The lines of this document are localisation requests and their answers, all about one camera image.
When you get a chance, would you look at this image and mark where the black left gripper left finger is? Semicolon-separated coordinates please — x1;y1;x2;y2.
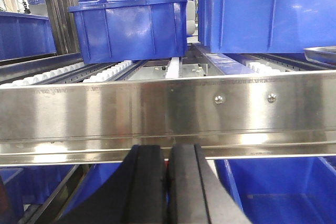
57;145;166;223

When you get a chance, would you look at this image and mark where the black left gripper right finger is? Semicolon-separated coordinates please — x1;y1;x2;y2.
167;144;250;223

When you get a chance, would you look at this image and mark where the silver metal tray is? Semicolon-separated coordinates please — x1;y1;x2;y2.
304;46;335;67

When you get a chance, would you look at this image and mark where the blue bin lower right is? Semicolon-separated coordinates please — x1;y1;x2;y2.
215;157;335;223

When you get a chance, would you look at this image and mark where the blue bin lower left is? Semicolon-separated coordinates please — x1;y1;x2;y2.
1;165;72;221

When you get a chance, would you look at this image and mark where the white roller track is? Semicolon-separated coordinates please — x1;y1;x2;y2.
1;60;133;88

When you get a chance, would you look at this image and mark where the blue bin upper middle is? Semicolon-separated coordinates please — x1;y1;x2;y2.
68;0;187;64

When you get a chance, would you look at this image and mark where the large blue bin upper right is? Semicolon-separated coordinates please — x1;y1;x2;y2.
198;0;335;53

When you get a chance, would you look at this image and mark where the blue bin upper left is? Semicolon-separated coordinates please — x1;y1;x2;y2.
1;12;56;60

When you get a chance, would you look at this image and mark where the stainless steel shelf rail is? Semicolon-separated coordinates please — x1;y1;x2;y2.
1;71;335;166

